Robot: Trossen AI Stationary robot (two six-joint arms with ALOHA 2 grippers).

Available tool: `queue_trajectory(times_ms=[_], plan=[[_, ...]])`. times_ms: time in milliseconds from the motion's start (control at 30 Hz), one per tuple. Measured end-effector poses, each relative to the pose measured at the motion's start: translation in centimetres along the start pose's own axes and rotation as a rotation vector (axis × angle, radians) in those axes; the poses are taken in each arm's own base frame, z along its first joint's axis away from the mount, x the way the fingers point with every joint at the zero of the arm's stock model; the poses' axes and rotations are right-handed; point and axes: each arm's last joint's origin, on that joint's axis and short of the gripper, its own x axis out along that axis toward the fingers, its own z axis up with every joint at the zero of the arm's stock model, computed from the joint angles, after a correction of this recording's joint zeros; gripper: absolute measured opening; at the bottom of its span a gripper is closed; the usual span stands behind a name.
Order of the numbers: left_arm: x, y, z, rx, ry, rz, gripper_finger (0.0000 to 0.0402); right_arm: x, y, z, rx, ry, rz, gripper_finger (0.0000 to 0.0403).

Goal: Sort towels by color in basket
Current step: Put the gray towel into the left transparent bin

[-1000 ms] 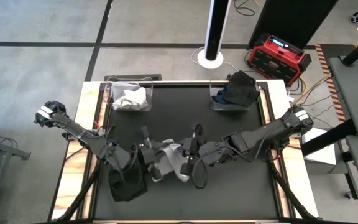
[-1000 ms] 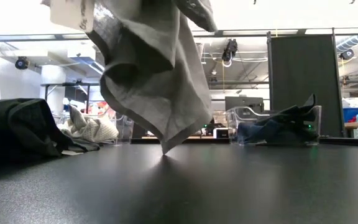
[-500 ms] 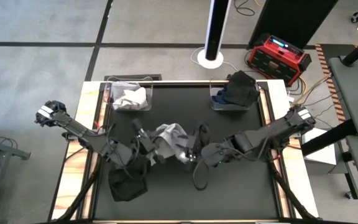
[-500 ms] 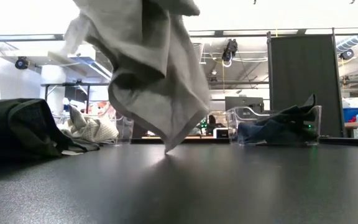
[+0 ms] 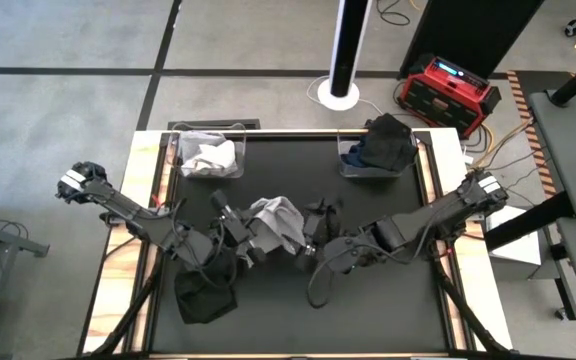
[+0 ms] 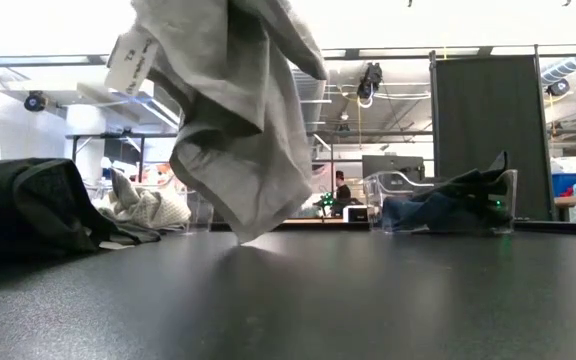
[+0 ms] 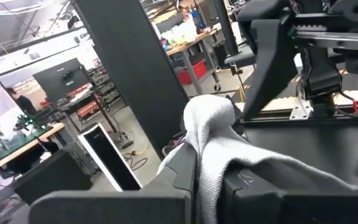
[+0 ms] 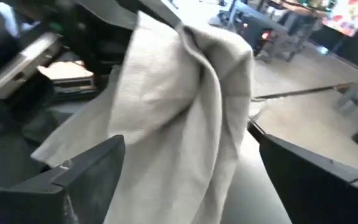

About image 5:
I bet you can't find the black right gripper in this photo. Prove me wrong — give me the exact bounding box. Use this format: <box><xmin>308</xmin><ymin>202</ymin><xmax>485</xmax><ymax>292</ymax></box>
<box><xmin>295</xmin><ymin>198</ymin><xmax>344</xmax><ymax>269</ymax></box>

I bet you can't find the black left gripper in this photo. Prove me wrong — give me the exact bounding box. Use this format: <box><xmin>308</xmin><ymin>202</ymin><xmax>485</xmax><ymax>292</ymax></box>
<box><xmin>210</xmin><ymin>188</ymin><xmax>269</xmax><ymax>265</ymax></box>

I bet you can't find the navy blue towel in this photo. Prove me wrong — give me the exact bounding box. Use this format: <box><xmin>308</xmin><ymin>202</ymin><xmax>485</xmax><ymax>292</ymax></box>
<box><xmin>340</xmin><ymin>142</ymin><xmax>369</xmax><ymax>169</ymax></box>

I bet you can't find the black towel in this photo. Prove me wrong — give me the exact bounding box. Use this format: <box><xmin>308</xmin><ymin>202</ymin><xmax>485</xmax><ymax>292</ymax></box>
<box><xmin>356</xmin><ymin>113</ymin><xmax>418</xmax><ymax>174</ymax></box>
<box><xmin>174</xmin><ymin>247</ymin><xmax>242</xmax><ymax>325</ymax></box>

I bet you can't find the white towel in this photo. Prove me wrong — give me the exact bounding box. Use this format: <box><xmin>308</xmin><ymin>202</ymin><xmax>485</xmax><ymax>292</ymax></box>
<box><xmin>181</xmin><ymin>139</ymin><xmax>238</xmax><ymax>177</ymax></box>

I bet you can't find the clear plastic basket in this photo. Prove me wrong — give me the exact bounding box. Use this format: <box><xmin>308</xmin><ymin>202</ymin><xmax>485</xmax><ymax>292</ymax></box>
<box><xmin>336</xmin><ymin>127</ymin><xmax>419</xmax><ymax>179</ymax></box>
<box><xmin>167</xmin><ymin>122</ymin><xmax>248</xmax><ymax>180</ymax></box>

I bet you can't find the black table mat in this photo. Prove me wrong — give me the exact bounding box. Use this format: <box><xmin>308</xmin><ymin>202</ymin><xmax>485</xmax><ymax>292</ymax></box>
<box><xmin>150</xmin><ymin>133</ymin><xmax>450</xmax><ymax>354</ymax></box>

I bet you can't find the red black power station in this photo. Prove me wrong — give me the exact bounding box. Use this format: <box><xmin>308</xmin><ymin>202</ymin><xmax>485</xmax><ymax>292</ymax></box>
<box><xmin>397</xmin><ymin>53</ymin><xmax>503</xmax><ymax>140</ymax></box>

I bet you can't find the black white pole stand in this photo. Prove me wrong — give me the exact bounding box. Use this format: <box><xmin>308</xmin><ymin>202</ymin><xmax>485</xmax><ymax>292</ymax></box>
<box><xmin>316</xmin><ymin>0</ymin><xmax>375</xmax><ymax>112</ymax></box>

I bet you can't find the white box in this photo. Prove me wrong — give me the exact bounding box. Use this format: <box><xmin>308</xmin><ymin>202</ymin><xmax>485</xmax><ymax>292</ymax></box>
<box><xmin>485</xmin><ymin>202</ymin><xmax>544</xmax><ymax>267</ymax></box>

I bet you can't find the orange black striped floor strip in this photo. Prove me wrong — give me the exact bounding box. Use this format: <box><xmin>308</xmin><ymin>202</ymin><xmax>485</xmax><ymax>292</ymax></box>
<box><xmin>505</xmin><ymin>70</ymin><xmax>559</xmax><ymax>197</ymax></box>

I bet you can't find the black partition panel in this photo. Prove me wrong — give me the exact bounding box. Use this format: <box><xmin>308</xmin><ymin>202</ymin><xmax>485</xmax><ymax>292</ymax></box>
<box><xmin>399</xmin><ymin>0</ymin><xmax>547</xmax><ymax>80</ymax></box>

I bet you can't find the white floor cable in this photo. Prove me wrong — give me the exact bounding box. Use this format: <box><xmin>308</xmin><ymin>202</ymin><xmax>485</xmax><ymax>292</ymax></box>
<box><xmin>306</xmin><ymin>74</ymin><xmax>399</xmax><ymax>129</ymax></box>

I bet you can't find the yellow floor cable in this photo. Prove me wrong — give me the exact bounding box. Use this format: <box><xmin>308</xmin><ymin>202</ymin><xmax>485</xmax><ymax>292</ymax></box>
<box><xmin>467</xmin><ymin>119</ymin><xmax>534</xmax><ymax>174</ymax></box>

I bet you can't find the black floor cable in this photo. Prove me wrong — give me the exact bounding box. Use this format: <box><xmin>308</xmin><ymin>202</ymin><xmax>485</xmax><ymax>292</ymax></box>
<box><xmin>375</xmin><ymin>0</ymin><xmax>413</xmax><ymax>27</ymax></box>

